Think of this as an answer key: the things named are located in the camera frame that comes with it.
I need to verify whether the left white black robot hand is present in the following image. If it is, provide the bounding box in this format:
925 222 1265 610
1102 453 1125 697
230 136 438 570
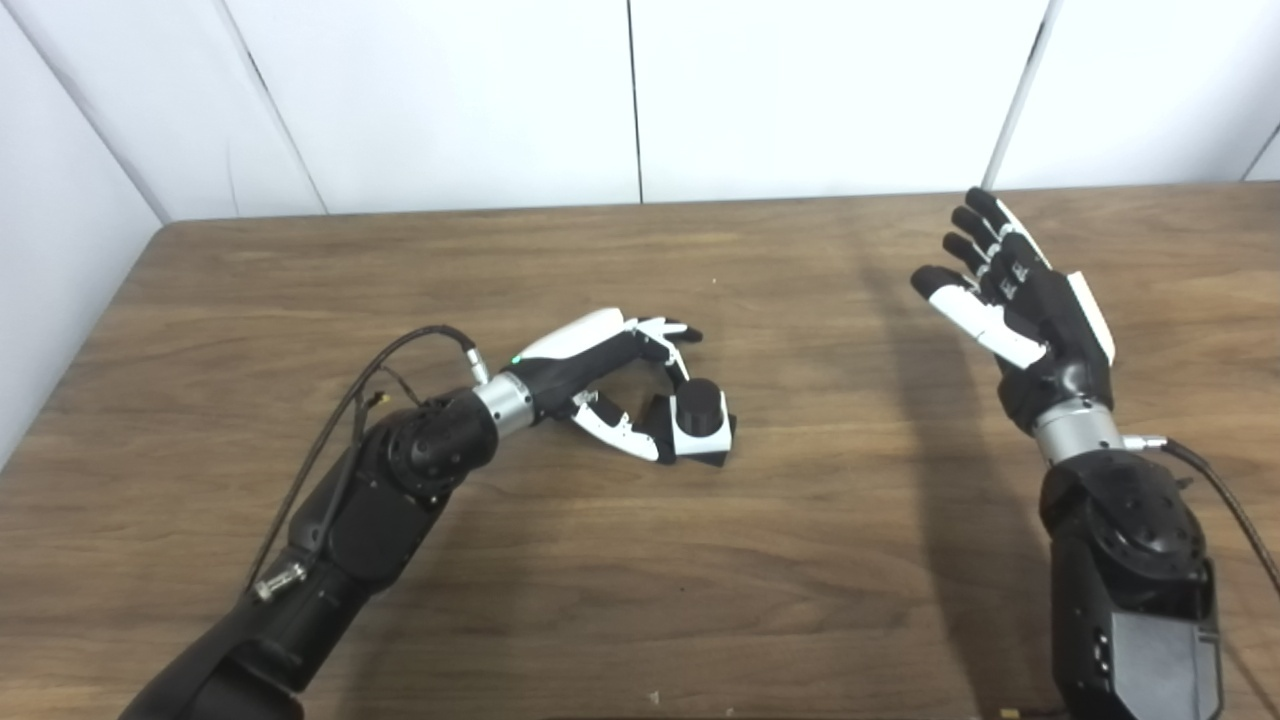
505 307 704 463

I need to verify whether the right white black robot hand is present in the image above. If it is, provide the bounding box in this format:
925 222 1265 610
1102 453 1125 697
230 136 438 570
910 187 1117 436

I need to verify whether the black peg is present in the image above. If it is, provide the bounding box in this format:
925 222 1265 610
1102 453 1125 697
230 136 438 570
645 378 738 469

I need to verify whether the white square piece with hole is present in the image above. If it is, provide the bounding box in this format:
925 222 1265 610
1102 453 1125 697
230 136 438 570
668 390 731 456

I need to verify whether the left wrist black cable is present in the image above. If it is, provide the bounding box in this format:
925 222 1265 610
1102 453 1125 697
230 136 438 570
245 324 491 601

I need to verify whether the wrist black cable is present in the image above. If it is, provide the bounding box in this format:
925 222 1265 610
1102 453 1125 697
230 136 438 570
245 324 491 601
1122 433 1280 596

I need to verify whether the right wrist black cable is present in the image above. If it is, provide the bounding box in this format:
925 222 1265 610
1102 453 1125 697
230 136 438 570
1122 433 1280 596

